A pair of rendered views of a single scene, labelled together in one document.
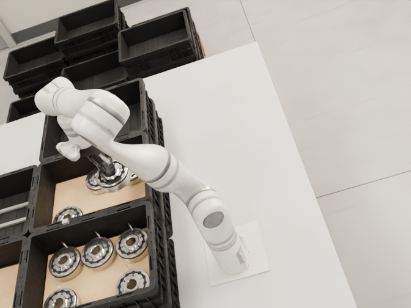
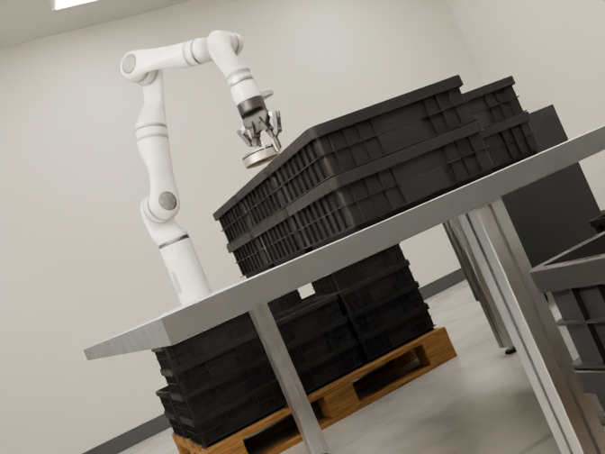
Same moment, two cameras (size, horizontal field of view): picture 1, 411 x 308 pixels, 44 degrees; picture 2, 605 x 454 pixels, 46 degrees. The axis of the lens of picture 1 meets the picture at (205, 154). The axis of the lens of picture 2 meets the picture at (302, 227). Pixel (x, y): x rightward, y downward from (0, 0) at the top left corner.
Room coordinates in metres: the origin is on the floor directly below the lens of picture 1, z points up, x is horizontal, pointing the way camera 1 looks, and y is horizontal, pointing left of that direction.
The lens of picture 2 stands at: (2.76, -0.73, 0.70)
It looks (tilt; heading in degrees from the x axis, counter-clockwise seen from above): 2 degrees up; 148
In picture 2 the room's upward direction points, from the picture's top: 23 degrees counter-clockwise
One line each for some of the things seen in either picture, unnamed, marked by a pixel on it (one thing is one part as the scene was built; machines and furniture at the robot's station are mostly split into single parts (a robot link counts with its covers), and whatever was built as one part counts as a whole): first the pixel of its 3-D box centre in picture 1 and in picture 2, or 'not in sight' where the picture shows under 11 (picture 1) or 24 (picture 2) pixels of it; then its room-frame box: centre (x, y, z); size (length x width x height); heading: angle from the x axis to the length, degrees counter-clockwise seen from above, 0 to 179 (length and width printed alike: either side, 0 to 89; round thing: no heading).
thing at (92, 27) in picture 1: (101, 49); not in sight; (2.86, 0.34, 0.37); 0.40 x 0.30 x 0.45; 81
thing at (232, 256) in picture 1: (226, 246); (185, 271); (0.84, 0.05, 0.79); 0.09 x 0.09 x 0.17; 70
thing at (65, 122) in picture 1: (65, 105); (229, 58); (1.13, 0.29, 1.27); 0.09 x 0.07 x 0.15; 116
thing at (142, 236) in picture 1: (131, 242); not in sight; (0.94, 0.31, 0.86); 0.10 x 0.10 x 0.01
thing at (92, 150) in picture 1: (92, 148); (255, 114); (1.12, 0.30, 1.10); 0.08 x 0.08 x 0.09
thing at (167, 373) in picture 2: not in sight; (218, 375); (-0.16, 0.41, 0.37); 0.40 x 0.30 x 0.45; 81
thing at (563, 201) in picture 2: not in sight; (516, 214); (0.16, 2.12, 0.45); 0.62 x 0.45 x 0.90; 81
